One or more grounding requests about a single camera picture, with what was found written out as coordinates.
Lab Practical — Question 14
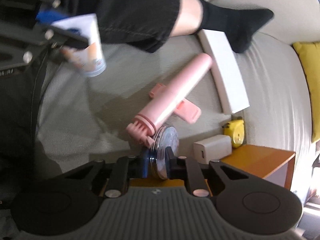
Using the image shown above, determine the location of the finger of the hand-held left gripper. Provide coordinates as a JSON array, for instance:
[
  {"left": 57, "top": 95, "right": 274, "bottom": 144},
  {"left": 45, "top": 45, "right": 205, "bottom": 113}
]
[
  {"left": 0, "top": 0, "right": 73, "bottom": 23},
  {"left": 22, "top": 25, "right": 89, "bottom": 63}
]

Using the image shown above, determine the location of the yellow tape measure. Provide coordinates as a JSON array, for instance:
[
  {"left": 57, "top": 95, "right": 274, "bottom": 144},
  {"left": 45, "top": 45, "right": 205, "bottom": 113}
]
[{"left": 223, "top": 116, "right": 244, "bottom": 148}]

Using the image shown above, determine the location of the long white box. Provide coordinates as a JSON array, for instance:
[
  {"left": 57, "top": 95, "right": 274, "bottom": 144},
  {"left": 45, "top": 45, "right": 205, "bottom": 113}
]
[{"left": 199, "top": 29, "right": 251, "bottom": 115}]

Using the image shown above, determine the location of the beige fabric sofa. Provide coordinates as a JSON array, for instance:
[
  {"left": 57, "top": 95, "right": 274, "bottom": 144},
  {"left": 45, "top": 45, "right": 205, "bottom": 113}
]
[{"left": 35, "top": 0, "right": 320, "bottom": 205}]

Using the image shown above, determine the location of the yellow cushion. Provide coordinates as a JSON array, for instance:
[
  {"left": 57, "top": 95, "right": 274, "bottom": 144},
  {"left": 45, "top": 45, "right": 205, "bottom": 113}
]
[{"left": 292, "top": 41, "right": 320, "bottom": 144}]

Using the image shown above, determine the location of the orange cardboard box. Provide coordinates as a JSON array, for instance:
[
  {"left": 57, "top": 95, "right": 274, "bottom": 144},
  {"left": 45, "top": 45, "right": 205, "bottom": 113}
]
[{"left": 130, "top": 144, "right": 296, "bottom": 197}]

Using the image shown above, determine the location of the round glitter compact mirror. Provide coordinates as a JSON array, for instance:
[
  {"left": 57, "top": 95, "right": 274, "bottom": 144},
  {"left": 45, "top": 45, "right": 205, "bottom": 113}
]
[{"left": 147, "top": 125, "right": 179, "bottom": 180}]

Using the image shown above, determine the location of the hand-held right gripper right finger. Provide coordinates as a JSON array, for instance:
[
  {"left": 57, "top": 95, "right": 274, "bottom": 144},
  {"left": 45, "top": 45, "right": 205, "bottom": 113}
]
[{"left": 166, "top": 147, "right": 251, "bottom": 197}]

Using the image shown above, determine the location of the white power adapter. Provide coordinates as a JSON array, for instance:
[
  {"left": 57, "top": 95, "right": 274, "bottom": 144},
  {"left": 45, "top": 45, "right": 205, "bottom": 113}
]
[{"left": 193, "top": 134, "right": 232, "bottom": 164}]

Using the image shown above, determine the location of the person's left leg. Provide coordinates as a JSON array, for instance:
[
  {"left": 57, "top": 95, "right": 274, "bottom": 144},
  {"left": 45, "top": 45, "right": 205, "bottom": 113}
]
[{"left": 0, "top": 0, "right": 204, "bottom": 203}]

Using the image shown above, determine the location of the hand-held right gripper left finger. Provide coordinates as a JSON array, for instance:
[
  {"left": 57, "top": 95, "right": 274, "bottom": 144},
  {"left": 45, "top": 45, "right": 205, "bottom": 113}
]
[{"left": 64, "top": 155, "right": 151, "bottom": 197}]

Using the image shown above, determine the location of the white cream tube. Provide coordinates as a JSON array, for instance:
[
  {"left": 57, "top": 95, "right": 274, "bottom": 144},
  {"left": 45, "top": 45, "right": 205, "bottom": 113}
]
[{"left": 51, "top": 14, "right": 107, "bottom": 78}]

